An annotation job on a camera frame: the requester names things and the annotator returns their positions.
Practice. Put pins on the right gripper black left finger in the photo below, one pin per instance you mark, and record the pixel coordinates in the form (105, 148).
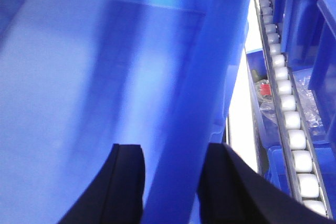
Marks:
(116, 193)

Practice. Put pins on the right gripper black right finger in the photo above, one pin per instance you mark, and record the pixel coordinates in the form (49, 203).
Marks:
(229, 191)

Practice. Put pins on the blue bin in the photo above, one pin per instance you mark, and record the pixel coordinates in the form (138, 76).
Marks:
(78, 76)

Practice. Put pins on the white roller track right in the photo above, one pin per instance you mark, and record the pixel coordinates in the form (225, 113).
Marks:
(298, 37)

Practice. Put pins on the red label item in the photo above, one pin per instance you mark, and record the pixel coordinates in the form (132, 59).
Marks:
(265, 89)

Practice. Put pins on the clear plastic bag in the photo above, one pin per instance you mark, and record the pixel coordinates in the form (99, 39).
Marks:
(308, 103)

